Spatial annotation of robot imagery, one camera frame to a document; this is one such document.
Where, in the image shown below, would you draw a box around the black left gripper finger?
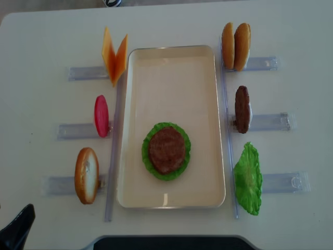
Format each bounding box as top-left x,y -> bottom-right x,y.
0,204 -> 35,249

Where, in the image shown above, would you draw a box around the orange cheese slice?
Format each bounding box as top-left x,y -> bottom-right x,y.
111,34 -> 128,87
101,27 -> 116,81

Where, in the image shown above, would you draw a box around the black robot base front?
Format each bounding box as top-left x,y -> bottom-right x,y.
94,236 -> 255,250

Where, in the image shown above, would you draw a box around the bread bun slice left side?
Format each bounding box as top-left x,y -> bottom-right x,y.
74,147 -> 99,205

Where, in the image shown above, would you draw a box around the clear holder strip tomato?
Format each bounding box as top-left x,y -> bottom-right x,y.
56,123 -> 101,141

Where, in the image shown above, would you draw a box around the red tomato slice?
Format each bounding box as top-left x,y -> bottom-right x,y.
94,95 -> 109,138

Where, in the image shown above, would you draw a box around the green lettuce leaf on tray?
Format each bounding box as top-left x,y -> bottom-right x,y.
142,122 -> 191,181

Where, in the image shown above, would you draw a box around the clear holder strip cheese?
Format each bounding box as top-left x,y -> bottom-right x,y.
68,66 -> 109,81

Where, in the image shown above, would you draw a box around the brown meat patty on tray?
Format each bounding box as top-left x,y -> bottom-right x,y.
148,127 -> 186,175

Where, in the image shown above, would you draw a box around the upright green lettuce leaf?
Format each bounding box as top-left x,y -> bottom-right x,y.
234,142 -> 263,216

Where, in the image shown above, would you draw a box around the upright brown meat patty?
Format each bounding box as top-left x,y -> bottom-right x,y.
235,85 -> 252,134

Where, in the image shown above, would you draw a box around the clear holder strip lettuce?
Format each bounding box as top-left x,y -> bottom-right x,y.
262,171 -> 311,193

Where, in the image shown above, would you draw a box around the clear holder strip left bun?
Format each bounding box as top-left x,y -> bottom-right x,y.
41,173 -> 107,196

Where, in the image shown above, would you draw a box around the cream rectangular metal tray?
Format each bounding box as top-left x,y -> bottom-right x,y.
117,45 -> 226,209

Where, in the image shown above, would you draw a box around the bun slice right inner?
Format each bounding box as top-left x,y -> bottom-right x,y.
222,22 -> 235,70

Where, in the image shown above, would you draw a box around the clear holder strip patty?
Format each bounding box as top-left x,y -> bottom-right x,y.
228,112 -> 296,132

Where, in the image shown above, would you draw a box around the clear holder strip right buns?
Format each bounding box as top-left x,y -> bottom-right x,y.
224,56 -> 278,72

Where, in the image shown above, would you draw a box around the bun slice right outer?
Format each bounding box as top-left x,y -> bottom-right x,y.
234,23 -> 251,71

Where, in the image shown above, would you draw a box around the long clear rail right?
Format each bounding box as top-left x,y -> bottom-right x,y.
218,36 -> 239,219

